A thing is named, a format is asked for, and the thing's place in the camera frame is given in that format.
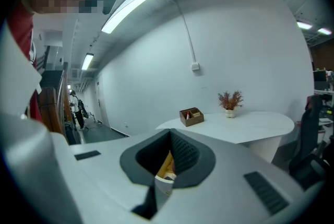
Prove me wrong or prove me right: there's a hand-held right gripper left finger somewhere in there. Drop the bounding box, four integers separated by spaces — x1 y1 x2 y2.
52 128 172 224

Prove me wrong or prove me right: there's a person's red shirt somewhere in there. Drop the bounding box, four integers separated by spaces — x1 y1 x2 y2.
6 3 44 124

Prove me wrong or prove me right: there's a white wall cable conduit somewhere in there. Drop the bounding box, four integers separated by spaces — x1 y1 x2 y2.
172 0 196 64

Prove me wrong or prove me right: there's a white curved desk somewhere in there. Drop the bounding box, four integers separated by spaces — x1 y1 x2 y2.
156 111 295 164

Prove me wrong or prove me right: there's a black monitor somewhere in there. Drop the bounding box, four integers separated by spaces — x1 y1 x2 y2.
313 70 327 82

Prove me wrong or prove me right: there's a black high-back office chair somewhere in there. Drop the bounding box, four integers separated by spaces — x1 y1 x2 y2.
288 94 333 190

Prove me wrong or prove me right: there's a wooden staircase railing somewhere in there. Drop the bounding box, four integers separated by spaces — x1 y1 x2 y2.
36 61 73 144

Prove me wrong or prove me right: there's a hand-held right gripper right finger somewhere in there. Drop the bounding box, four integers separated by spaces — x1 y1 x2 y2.
156 128 306 224

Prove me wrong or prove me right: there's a yellow folded cloth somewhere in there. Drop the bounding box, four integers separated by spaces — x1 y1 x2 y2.
156 151 176 179

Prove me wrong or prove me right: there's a brown wooden organizer box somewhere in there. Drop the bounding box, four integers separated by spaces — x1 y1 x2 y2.
179 107 205 127

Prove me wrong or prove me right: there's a long curved ceiling light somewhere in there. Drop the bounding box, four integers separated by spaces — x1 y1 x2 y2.
101 0 168 34

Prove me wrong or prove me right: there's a dried brown plant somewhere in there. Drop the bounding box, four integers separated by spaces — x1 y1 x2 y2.
218 90 244 111

